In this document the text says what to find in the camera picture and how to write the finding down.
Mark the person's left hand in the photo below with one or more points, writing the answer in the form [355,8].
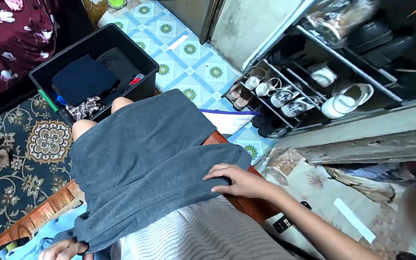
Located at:
[61,251]

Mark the person's right hand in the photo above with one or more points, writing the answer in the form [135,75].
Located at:
[246,182]

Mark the person's left fingers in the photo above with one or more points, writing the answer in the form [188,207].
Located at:
[71,249]

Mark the person's right thumb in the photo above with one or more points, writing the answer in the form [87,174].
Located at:
[222,189]

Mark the person's right fingers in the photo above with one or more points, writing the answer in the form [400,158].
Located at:
[218,166]

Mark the person's right index finger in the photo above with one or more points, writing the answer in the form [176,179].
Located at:
[218,173]

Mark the dark grey garment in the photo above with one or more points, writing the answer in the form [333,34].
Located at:
[146,155]

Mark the pile of light blue clothes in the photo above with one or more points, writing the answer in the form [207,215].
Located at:
[54,224]

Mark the reddish-brown wooden bench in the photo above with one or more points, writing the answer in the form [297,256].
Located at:
[247,207]

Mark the white cushion with purple edge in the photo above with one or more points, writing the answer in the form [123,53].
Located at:
[228,122]

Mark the black handheld device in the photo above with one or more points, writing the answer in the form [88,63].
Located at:
[282,224]

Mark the small black object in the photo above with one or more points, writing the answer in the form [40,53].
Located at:
[306,205]

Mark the dark floral patterned rug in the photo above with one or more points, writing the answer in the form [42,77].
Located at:
[14,184]

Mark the metal shoe rack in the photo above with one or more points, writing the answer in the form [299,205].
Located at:
[284,83]

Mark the red and white item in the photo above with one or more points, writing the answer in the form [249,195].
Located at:
[136,79]

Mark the person's legs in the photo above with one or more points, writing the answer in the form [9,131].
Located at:
[83,129]

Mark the black plastic tub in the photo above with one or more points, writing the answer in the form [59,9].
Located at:
[141,54]

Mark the black folded garment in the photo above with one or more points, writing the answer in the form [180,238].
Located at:
[121,66]

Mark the plaid cloth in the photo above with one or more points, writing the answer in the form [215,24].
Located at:
[85,108]

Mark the pile of assorted fabrics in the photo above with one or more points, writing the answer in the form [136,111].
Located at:
[370,182]

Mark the bright blue cloth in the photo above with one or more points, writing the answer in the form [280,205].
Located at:
[61,100]

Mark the brown door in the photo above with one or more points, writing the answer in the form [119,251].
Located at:
[186,14]

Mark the navy folded garment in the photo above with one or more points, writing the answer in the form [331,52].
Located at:
[85,79]

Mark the green round container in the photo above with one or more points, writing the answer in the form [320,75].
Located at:
[117,3]

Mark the burgundy floral bedspread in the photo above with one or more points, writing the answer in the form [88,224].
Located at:
[16,47]

